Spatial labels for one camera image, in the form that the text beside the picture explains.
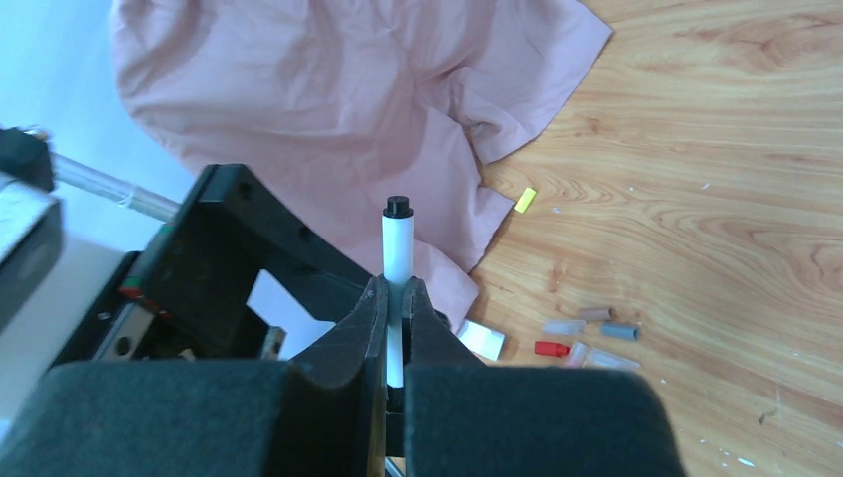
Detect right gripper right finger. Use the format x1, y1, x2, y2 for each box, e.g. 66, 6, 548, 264
404, 278, 685, 476

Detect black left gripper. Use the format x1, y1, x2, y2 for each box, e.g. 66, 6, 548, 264
52, 163, 377, 364

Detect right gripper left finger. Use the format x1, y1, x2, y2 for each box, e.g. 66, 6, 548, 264
1, 276, 387, 476

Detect brown translucent pen cap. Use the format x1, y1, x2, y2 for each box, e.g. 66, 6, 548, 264
577, 306, 614, 322

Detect red pen cap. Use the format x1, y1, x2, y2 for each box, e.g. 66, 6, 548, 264
533, 341, 571, 358

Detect pink cloth shorts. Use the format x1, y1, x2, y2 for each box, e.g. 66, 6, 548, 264
110, 1, 612, 328

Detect clear translucent pen cap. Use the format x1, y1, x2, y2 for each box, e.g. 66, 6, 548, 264
542, 320, 587, 336

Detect black cap marker pen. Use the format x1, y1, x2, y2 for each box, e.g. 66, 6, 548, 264
382, 196, 415, 389

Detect yellow pen cap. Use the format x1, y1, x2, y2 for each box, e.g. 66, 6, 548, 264
514, 187, 537, 214

